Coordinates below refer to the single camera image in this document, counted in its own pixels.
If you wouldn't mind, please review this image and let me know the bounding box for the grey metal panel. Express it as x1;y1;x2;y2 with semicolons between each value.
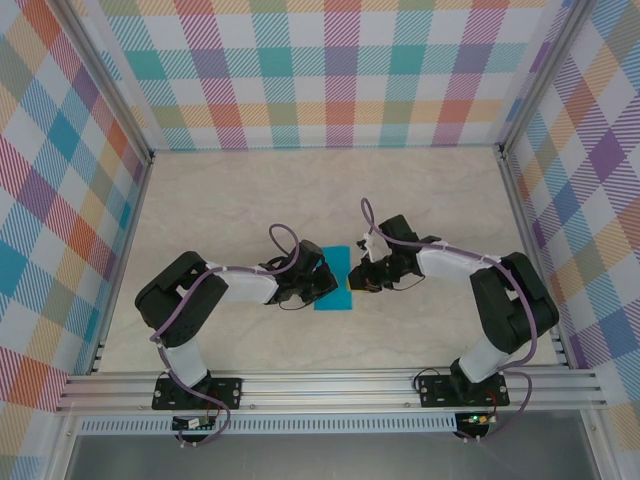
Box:
64;433;601;480

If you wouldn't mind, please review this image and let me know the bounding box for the black circuit board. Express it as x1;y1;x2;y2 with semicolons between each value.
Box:
171;415;217;432

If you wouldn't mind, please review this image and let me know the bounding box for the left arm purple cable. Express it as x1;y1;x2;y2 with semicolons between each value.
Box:
149;223;321;449

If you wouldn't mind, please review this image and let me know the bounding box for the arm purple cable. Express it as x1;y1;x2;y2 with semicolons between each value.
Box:
359;198;539;444
149;223;321;449

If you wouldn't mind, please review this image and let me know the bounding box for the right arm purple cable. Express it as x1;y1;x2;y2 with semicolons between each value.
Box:
359;198;539;444

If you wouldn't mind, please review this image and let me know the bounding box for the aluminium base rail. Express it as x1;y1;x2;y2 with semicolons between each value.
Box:
55;367;609;414

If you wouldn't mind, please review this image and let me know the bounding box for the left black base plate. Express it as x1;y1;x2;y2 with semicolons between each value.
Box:
151;375;245;412

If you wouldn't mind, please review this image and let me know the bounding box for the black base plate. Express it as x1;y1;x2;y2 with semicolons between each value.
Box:
417;374;510;409
151;375;245;412

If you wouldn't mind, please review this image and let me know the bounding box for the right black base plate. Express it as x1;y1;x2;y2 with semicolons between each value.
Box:
417;374;510;409

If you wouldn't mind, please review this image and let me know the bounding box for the slotted aluminium cable tray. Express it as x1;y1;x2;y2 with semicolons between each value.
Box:
78;417;459;435

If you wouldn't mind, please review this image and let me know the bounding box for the right aluminium side rail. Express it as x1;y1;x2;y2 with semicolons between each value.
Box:
499;152;571;371

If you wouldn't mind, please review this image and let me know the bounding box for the aluminium side rail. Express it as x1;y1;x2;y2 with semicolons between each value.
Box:
87;152;156;376
499;152;571;371

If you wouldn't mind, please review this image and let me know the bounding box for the left aluminium side rail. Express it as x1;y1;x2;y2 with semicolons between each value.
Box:
87;152;156;376

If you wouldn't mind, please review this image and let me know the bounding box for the right aluminium frame post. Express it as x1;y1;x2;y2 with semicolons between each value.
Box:
497;0;596;161

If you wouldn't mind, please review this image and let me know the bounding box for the aluminium frame post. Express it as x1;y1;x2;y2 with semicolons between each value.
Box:
497;0;596;161
47;0;156;164

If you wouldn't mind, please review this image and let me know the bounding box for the left aluminium frame post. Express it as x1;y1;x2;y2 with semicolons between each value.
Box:
47;0;156;164

